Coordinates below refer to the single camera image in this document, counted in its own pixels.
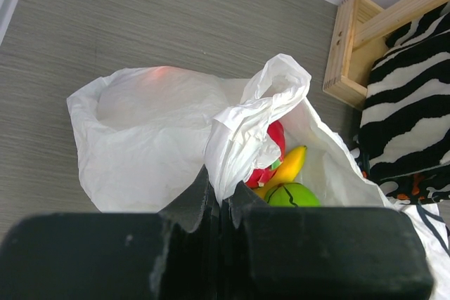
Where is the red fake dragon fruit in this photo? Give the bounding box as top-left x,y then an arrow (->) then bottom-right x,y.
245,120 -> 285,189

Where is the zebra striped garment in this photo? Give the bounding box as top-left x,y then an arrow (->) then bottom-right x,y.
359,3 -> 449,180

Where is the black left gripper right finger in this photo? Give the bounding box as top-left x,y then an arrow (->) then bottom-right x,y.
221,181 -> 269,229

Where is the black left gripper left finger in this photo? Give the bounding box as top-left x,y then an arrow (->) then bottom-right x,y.
158,166 -> 219,233

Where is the wooden clothes rack base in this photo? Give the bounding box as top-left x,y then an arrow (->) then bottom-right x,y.
323,0 -> 449,110

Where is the single yellow fake banana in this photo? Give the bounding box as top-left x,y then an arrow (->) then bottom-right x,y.
253,146 -> 307,199

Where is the green fake watermelon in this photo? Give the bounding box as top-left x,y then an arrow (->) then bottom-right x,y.
264,182 -> 321,207

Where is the white plastic bag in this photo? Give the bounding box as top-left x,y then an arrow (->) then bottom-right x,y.
66,53 -> 394,213

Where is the camouflage patterned garment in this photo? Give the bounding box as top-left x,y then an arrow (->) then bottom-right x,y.
362,166 -> 449,204

